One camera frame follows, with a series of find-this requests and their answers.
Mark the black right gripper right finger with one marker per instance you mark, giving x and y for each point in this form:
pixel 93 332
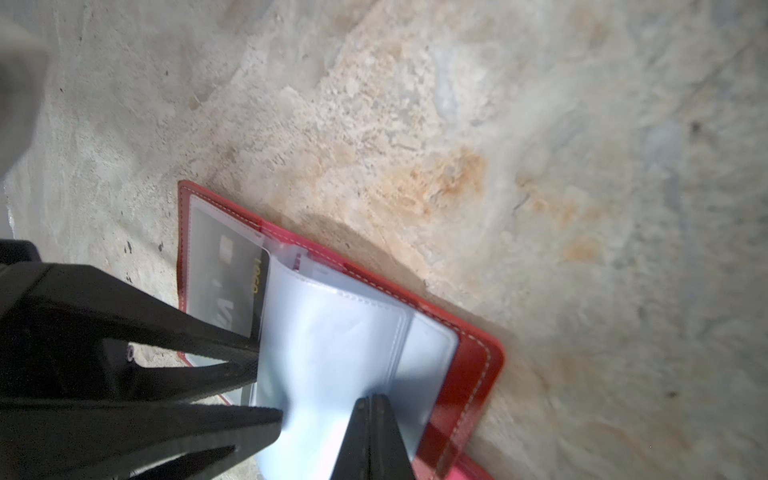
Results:
pixel 388 456

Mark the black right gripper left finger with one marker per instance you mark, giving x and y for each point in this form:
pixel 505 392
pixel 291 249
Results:
pixel 353 461

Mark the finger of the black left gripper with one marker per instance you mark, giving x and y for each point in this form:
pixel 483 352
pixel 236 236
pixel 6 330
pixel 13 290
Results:
pixel 65 439
pixel 75 332

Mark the red card holder wallet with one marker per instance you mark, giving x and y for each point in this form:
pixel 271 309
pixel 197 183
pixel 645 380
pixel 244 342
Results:
pixel 331 332

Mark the black vip credit card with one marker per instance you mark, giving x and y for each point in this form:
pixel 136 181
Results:
pixel 225 260

